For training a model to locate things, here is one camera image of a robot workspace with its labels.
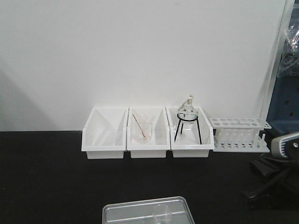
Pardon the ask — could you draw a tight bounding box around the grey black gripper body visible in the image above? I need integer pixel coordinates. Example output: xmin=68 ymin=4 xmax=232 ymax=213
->
xmin=271 ymin=132 xmax=299 ymax=160

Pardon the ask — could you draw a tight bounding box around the clear glass beaker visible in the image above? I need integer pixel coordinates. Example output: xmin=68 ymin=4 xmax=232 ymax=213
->
xmin=152 ymin=204 xmax=172 ymax=224

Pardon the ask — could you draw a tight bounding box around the silver metal tray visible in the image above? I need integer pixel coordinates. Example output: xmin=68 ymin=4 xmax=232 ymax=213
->
xmin=102 ymin=196 xmax=194 ymax=224

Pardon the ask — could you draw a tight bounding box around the small glass beaker in bin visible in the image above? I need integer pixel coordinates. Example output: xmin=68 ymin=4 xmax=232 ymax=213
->
xmin=132 ymin=113 xmax=152 ymax=144

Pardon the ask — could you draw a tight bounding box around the blue lab machine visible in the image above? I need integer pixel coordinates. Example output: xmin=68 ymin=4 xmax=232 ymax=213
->
xmin=267 ymin=0 xmax=299 ymax=136

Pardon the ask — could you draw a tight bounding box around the white test tube rack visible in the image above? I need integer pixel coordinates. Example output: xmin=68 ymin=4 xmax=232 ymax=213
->
xmin=209 ymin=118 xmax=271 ymax=153

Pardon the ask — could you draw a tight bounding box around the right white storage bin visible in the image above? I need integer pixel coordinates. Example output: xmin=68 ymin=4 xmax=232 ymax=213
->
xmin=166 ymin=106 xmax=214 ymax=158

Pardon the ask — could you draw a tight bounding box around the white storage bin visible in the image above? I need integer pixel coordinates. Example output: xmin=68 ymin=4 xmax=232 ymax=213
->
xmin=81 ymin=107 xmax=128 ymax=160
xmin=127 ymin=107 xmax=171 ymax=159
xmin=166 ymin=106 xmax=214 ymax=158

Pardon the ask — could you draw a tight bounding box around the glass alcohol lamp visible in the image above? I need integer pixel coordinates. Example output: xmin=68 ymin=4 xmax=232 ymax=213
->
xmin=177 ymin=95 xmax=198 ymax=124

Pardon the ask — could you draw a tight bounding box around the middle white storage bin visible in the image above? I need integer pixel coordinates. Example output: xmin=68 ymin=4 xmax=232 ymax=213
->
xmin=127 ymin=107 xmax=171 ymax=159

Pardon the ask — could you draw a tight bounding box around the glass stirring rod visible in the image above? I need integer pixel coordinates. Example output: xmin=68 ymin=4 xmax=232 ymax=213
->
xmin=132 ymin=113 xmax=147 ymax=139

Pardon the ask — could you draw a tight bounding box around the left white storage bin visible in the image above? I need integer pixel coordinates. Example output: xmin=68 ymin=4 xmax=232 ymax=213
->
xmin=81 ymin=107 xmax=128 ymax=160

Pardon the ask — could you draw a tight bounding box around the black wire tripod stand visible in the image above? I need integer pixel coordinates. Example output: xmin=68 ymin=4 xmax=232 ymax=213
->
xmin=174 ymin=113 xmax=202 ymax=144

